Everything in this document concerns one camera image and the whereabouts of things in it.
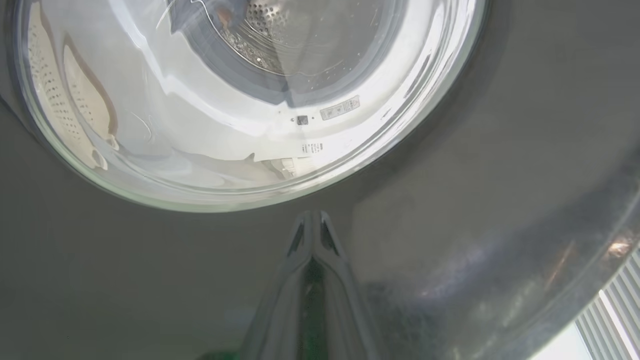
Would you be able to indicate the perforated stainless steel drum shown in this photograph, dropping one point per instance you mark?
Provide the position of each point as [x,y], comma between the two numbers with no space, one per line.
[265,40]

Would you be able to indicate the grey warning sticker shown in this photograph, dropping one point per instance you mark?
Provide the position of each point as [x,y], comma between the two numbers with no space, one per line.
[340,108]

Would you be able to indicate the black door latch socket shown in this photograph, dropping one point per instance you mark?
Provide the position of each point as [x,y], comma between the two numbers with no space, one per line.
[302,120]

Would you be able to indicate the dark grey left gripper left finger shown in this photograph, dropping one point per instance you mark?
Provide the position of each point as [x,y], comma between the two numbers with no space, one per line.
[277,315]

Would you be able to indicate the white front-load washing machine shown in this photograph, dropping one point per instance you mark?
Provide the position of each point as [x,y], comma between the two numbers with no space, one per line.
[225,115]

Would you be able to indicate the white perforated laundry basket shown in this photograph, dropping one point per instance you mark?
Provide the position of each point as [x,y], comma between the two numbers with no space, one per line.
[55,95]

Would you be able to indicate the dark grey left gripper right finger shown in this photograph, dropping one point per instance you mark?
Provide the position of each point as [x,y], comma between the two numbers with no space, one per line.
[350,320]

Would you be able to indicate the small printed text sticker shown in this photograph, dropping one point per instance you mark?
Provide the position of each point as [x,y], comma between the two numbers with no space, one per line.
[312,148]

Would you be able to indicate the round glass washing machine door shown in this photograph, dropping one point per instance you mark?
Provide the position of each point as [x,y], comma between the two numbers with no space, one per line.
[500,150]

